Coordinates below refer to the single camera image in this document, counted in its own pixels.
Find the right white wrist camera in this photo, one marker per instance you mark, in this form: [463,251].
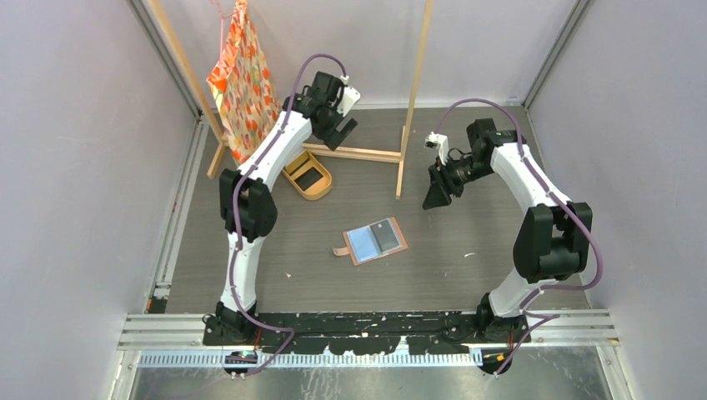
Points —
[440,143]

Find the pink clothes hanger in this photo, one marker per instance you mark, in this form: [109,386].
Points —
[225,10]

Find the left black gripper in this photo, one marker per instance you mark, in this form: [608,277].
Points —
[338,137]

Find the orange floral fabric bag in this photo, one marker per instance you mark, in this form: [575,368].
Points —
[240,83]

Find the black card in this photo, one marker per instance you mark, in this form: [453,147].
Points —
[308,178]

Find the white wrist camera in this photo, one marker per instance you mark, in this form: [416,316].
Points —
[440,143]
[349,97]

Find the wooden clothes rack frame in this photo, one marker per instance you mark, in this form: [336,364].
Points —
[166,35]

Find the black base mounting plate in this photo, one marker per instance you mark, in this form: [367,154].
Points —
[362,333]

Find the orange oval tray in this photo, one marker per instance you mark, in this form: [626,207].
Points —
[301,164]

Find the brown leather card holder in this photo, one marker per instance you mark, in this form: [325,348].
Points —
[361,247]

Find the dark grey credit card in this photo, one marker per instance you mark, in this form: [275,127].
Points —
[385,235]

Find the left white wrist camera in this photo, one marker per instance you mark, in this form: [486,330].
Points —
[349,97]

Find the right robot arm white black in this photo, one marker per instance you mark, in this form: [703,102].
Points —
[550,246]

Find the aluminium rail frame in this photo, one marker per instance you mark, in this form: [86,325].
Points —
[176,340]

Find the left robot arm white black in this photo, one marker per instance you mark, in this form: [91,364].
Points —
[245,194]

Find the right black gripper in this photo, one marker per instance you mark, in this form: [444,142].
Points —
[442,187]

